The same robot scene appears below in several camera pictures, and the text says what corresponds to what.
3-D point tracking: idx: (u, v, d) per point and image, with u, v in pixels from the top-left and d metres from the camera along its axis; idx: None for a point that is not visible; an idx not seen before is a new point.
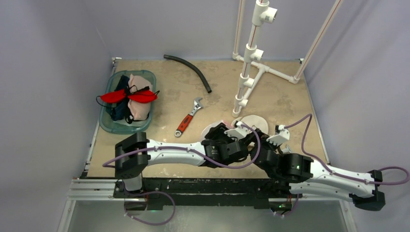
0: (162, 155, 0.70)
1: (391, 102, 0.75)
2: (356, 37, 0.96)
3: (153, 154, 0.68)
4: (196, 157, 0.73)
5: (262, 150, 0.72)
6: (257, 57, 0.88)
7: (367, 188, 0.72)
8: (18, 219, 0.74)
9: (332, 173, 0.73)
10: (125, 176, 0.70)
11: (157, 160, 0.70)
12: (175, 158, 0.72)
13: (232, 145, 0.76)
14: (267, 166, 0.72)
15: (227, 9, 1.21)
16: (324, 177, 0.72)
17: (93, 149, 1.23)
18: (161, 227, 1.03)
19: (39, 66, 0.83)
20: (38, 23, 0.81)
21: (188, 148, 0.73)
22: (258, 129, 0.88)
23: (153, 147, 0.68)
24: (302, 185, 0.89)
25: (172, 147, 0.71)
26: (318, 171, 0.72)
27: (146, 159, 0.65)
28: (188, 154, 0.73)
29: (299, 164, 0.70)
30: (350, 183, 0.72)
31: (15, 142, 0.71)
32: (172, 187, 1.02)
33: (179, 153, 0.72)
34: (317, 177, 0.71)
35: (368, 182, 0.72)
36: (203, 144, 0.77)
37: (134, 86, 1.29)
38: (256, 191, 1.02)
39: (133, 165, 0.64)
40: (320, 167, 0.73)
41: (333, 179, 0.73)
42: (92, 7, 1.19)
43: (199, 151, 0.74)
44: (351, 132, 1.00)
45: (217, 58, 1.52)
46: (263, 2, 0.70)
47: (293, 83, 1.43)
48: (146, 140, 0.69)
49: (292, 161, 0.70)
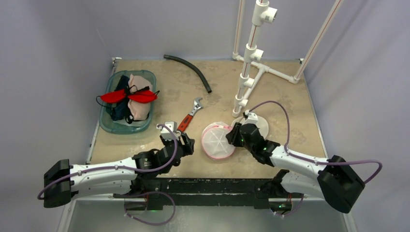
0: (87, 179, 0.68)
1: (390, 102, 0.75)
2: (357, 37, 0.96)
3: (76, 180, 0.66)
4: (125, 173, 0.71)
5: (250, 125, 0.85)
6: (257, 57, 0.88)
7: (314, 168, 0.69)
8: (18, 219, 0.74)
9: (288, 152, 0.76)
10: (56, 205, 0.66)
11: (83, 184, 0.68)
12: (103, 178, 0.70)
13: (161, 152, 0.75)
14: (247, 137, 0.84)
15: (227, 9, 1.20)
16: (281, 157, 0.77)
17: (93, 148, 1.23)
18: (161, 227, 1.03)
19: (39, 66, 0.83)
20: (38, 23, 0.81)
21: (115, 166, 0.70)
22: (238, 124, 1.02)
23: (76, 172, 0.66)
24: (291, 179, 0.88)
25: (96, 168, 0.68)
26: (279, 152, 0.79)
27: (68, 187, 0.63)
28: (117, 172, 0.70)
29: (268, 146, 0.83)
30: (300, 164, 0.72)
31: (16, 142, 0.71)
32: (172, 187, 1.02)
33: (106, 172, 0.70)
34: (275, 155, 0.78)
35: (318, 163, 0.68)
36: (134, 159, 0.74)
37: (134, 86, 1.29)
38: (256, 191, 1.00)
39: (55, 194, 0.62)
40: (282, 150, 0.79)
41: (289, 159, 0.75)
42: (92, 7, 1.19)
43: (130, 166, 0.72)
44: (351, 132, 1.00)
45: (218, 58, 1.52)
46: (263, 2, 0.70)
47: (293, 83, 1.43)
48: (68, 167, 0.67)
49: (265, 144, 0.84)
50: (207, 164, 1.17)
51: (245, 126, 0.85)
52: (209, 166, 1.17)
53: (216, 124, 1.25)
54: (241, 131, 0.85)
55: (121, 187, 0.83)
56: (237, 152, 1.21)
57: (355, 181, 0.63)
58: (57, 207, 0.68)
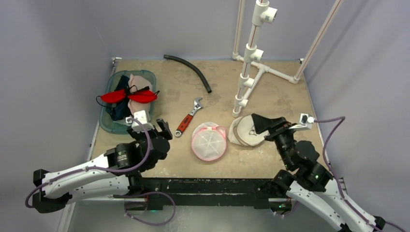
0: (57, 186, 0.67)
1: (390, 102, 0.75)
2: (357, 37, 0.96)
3: (47, 189, 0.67)
4: (95, 175, 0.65)
5: (309, 145, 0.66)
6: (257, 57, 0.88)
7: (361, 226, 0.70)
8: (18, 219, 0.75)
9: (344, 198, 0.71)
10: (53, 208, 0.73)
11: (60, 190, 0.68)
12: (75, 182, 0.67)
13: (143, 144, 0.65)
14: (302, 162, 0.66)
15: (227, 9, 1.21)
16: (334, 198, 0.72)
17: (93, 148, 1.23)
18: (161, 227, 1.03)
19: (40, 66, 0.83)
20: (38, 23, 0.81)
21: (83, 167, 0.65)
22: (284, 118, 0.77)
23: (46, 181, 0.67)
24: (301, 193, 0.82)
25: (64, 175, 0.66)
26: (332, 190, 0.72)
27: (39, 198, 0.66)
28: (87, 174, 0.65)
29: (319, 173, 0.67)
30: (352, 216, 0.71)
31: (16, 141, 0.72)
32: (172, 187, 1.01)
33: (76, 176, 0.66)
34: (328, 193, 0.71)
35: (370, 224, 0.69)
36: (107, 155, 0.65)
37: (134, 86, 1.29)
38: (256, 191, 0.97)
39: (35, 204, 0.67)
40: (335, 188, 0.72)
41: (341, 204, 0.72)
42: (92, 7, 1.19)
43: (100, 166, 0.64)
44: (350, 132, 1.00)
45: (217, 58, 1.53)
46: (263, 2, 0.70)
47: (293, 83, 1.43)
48: (41, 177, 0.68)
49: (316, 169, 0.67)
50: (207, 164, 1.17)
51: (302, 146, 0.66)
52: (209, 166, 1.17)
53: (205, 126, 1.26)
54: (298, 150, 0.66)
55: (118, 188, 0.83)
56: (238, 152, 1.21)
57: None
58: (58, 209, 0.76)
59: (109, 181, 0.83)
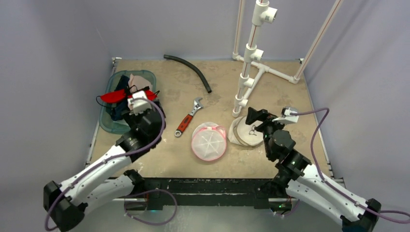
0: (82, 186, 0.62)
1: (390, 102, 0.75)
2: (357, 37, 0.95)
3: (72, 193, 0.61)
4: (117, 162, 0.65)
5: (285, 134, 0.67)
6: (257, 57, 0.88)
7: (352, 209, 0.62)
8: (18, 219, 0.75)
9: (324, 180, 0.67)
10: (74, 224, 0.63)
11: (83, 192, 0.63)
12: (98, 178, 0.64)
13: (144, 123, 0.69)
14: (280, 150, 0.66)
15: (227, 9, 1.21)
16: (314, 181, 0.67)
17: (93, 148, 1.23)
18: (161, 227, 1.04)
19: (40, 67, 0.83)
20: (38, 23, 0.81)
21: (103, 159, 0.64)
22: (264, 110, 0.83)
23: (68, 187, 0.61)
24: (300, 189, 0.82)
25: (85, 173, 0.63)
26: (311, 173, 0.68)
27: (68, 203, 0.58)
28: (109, 165, 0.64)
29: (297, 161, 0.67)
30: (337, 198, 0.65)
31: (17, 141, 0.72)
32: (172, 187, 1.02)
33: (98, 171, 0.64)
34: (307, 178, 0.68)
35: (358, 205, 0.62)
36: (118, 144, 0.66)
37: (134, 86, 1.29)
38: (256, 191, 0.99)
39: (61, 215, 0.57)
40: (314, 171, 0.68)
41: (323, 187, 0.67)
42: (92, 7, 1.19)
43: (118, 152, 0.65)
44: (350, 132, 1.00)
45: (217, 58, 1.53)
46: (263, 2, 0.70)
47: (293, 83, 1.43)
48: (57, 186, 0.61)
49: (294, 157, 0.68)
50: (207, 164, 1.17)
51: (278, 134, 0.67)
52: (209, 166, 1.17)
53: (205, 126, 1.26)
54: (274, 138, 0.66)
55: (123, 187, 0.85)
56: (238, 152, 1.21)
57: None
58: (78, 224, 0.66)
59: (113, 183, 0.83)
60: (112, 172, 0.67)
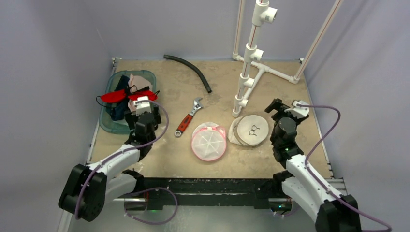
0: (110, 166, 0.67)
1: (390, 102, 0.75)
2: (357, 37, 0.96)
3: (104, 170, 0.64)
4: (132, 153, 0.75)
5: (291, 123, 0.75)
6: (257, 57, 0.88)
7: (322, 194, 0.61)
8: (18, 220, 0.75)
9: (307, 166, 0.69)
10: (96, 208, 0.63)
11: (109, 174, 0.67)
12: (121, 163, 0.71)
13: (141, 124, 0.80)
14: (281, 133, 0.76)
15: (227, 9, 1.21)
16: (298, 166, 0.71)
17: (93, 148, 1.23)
18: (161, 227, 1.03)
19: (40, 67, 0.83)
20: (38, 24, 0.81)
21: (121, 150, 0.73)
22: (278, 99, 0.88)
23: (98, 165, 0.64)
24: (293, 185, 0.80)
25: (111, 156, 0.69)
26: (297, 160, 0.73)
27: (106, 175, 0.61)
28: (126, 154, 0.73)
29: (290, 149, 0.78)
30: (312, 183, 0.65)
31: (16, 141, 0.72)
32: (172, 187, 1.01)
33: (119, 158, 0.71)
34: (291, 162, 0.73)
35: (329, 192, 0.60)
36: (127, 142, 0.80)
37: (134, 86, 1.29)
38: (256, 191, 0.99)
39: (98, 188, 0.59)
40: (301, 160, 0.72)
41: (304, 172, 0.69)
42: (92, 7, 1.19)
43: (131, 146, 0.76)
44: (350, 132, 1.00)
45: (217, 58, 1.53)
46: (263, 2, 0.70)
47: (293, 83, 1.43)
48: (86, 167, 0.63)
49: (292, 147, 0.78)
50: (207, 164, 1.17)
51: (285, 122, 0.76)
52: (209, 166, 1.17)
53: (205, 126, 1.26)
54: (280, 123, 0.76)
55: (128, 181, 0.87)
56: (238, 152, 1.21)
57: (355, 227, 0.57)
58: (96, 212, 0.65)
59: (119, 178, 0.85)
60: (125, 164, 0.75)
